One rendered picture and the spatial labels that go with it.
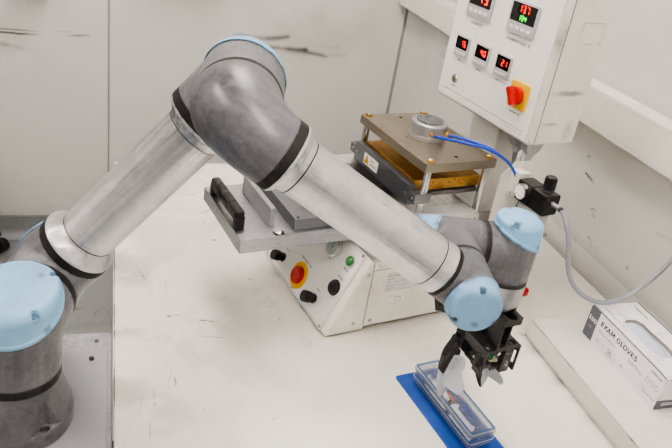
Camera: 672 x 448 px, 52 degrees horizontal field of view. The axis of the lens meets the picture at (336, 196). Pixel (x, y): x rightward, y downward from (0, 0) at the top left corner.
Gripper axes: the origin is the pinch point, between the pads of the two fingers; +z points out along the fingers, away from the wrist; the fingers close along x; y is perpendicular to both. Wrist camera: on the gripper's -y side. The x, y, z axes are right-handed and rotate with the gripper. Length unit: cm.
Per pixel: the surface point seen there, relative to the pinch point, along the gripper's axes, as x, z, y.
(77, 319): -47, 84, -140
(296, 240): -20.1, -12.7, -31.7
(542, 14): 26, -58, -34
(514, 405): 13.9, 7.3, 1.7
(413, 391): -3.4, 7.5, -7.1
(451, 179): 14.7, -22.7, -33.5
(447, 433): -2.9, 7.4, 3.8
